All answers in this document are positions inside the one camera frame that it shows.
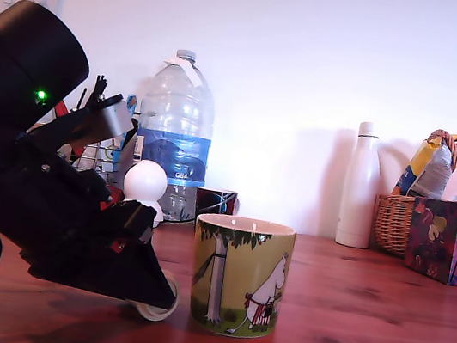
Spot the dark space print mug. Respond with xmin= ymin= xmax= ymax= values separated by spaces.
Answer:
xmin=191 ymin=184 xmax=242 ymax=231

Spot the black sachet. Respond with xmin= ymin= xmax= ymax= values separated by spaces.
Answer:
xmin=122 ymin=116 xmax=140 ymax=153

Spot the large clear water bottle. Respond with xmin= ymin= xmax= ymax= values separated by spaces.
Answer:
xmin=123 ymin=43 xmax=226 ymax=227

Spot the cartoon print ceramic mug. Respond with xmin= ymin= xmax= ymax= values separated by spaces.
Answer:
xmin=179 ymin=209 xmax=298 ymax=343

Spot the blue sachet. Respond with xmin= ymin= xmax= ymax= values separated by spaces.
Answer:
xmin=116 ymin=93 xmax=141 ymax=153

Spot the thin black stick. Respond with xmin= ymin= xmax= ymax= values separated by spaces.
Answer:
xmin=74 ymin=86 xmax=89 ymax=113

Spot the black slotted utensil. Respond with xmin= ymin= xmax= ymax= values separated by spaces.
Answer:
xmin=85 ymin=73 xmax=110 ymax=112

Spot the white metal bottle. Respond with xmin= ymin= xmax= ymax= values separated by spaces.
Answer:
xmin=332 ymin=119 xmax=390 ymax=250

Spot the wicker basket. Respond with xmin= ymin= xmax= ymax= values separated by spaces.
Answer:
xmin=368 ymin=120 xmax=457 ymax=264

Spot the yellow and silver snack bag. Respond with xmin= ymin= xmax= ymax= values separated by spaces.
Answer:
xmin=390 ymin=131 xmax=457 ymax=204

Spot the floral tissue box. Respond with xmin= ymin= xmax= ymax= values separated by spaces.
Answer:
xmin=401 ymin=193 xmax=457 ymax=287

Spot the small white round camera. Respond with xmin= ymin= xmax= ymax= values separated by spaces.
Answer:
xmin=117 ymin=156 xmax=173 ymax=231

